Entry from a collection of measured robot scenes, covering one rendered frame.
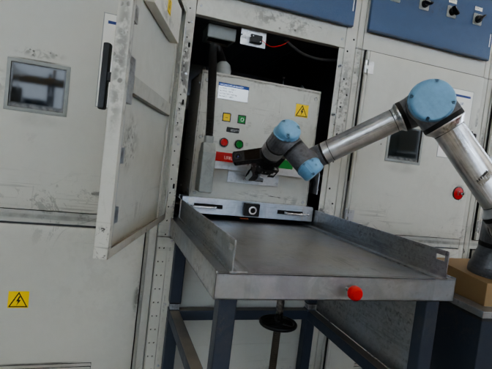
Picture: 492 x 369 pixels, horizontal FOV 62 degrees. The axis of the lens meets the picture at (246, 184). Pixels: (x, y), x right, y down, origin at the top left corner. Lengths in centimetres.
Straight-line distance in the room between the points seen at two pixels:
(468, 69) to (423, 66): 26
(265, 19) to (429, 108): 72
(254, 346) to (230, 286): 89
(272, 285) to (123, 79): 53
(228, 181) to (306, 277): 74
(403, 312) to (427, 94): 61
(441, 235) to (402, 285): 100
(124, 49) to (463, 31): 157
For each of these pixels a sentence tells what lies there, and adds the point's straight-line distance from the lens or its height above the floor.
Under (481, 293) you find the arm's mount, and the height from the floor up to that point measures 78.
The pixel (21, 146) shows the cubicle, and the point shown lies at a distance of 148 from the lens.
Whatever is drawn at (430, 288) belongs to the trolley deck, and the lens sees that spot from 113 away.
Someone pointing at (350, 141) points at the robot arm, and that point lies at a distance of 137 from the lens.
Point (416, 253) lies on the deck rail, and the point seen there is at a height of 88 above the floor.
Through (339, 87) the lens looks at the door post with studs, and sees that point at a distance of 173.
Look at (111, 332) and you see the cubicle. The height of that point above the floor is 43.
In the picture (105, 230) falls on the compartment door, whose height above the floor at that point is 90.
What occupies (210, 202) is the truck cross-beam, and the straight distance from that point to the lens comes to 156.
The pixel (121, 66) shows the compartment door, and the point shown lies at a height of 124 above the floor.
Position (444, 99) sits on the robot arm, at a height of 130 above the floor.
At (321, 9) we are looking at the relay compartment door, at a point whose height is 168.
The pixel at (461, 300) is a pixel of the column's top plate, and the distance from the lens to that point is 139.
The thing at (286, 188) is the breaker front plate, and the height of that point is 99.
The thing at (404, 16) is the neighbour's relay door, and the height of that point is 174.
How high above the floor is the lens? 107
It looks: 3 degrees down
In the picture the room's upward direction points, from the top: 7 degrees clockwise
